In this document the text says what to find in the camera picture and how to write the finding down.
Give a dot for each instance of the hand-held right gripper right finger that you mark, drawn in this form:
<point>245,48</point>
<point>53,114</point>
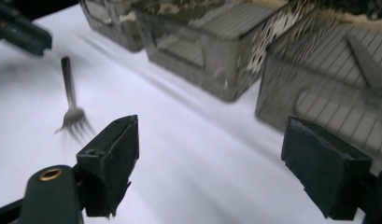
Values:
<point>325,174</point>

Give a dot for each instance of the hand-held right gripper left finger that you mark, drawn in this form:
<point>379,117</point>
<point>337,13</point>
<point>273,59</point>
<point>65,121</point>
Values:
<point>112,161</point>

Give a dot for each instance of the matte steel fork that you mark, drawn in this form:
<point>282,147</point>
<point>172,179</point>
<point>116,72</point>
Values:
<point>73,115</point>

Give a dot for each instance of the smoky transparent plastic box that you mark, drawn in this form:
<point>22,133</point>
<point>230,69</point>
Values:
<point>223,68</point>
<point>117,31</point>
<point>282,102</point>

